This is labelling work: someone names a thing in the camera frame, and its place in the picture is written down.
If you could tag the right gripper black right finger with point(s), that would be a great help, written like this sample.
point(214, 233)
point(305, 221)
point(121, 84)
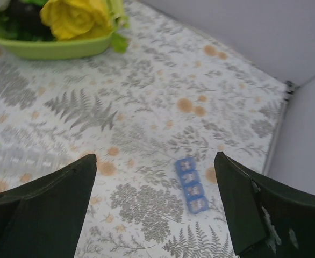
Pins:
point(265, 218)

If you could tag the blue pill organizer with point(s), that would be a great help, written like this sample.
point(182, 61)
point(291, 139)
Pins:
point(192, 188)

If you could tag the green plastic tray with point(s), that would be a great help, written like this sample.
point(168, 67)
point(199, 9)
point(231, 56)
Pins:
point(57, 50)

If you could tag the dark purple eggplant toy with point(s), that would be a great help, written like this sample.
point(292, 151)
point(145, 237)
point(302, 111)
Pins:
point(27, 14)

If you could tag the floral table mat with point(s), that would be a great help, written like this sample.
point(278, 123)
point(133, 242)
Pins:
point(174, 94)

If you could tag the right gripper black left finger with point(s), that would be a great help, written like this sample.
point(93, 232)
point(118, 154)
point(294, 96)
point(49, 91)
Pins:
point(44, 218)

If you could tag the white green leek toy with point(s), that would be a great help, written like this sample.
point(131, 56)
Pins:
point(120, 20)

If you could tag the yellow cabbage toy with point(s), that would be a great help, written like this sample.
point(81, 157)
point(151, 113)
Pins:
point(77, 19)

